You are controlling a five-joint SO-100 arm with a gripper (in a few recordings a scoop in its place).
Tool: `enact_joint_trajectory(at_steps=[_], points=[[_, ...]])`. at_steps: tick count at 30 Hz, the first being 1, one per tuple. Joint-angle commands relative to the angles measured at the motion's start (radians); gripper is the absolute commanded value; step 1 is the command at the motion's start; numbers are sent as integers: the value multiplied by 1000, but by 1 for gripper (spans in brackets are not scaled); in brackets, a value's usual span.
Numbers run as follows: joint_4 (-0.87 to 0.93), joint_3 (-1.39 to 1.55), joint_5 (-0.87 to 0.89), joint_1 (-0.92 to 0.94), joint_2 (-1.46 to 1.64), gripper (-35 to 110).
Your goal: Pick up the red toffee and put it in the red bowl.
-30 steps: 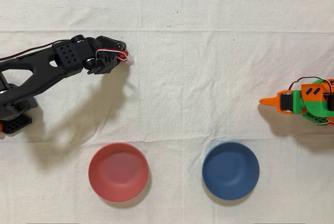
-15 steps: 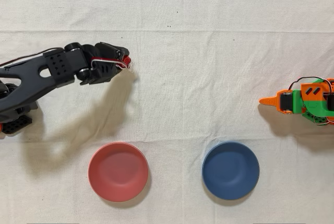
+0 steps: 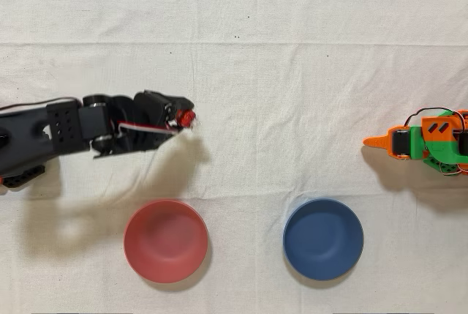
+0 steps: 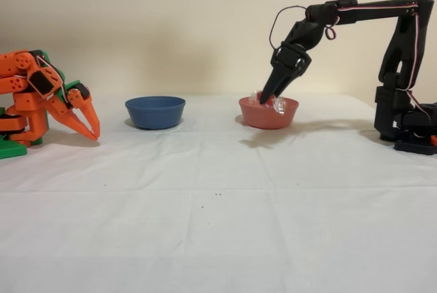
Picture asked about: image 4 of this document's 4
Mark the striped cable along black arm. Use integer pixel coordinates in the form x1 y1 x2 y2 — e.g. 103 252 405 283
324 0 427 116

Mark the black arm gripper servo cable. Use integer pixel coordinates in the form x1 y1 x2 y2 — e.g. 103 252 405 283
268 5 309 51

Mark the red bowl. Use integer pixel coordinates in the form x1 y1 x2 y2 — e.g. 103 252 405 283
238 96 300 130

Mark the orange arm servo cable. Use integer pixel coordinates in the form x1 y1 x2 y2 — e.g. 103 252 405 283
36 55 69 103

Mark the blue bowl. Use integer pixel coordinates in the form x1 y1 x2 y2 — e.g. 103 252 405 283
124 96 187 130

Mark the white tablecloth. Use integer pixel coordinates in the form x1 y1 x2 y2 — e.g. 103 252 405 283
0 94 437 293

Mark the red candy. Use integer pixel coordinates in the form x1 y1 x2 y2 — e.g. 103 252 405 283
249 89 290 117

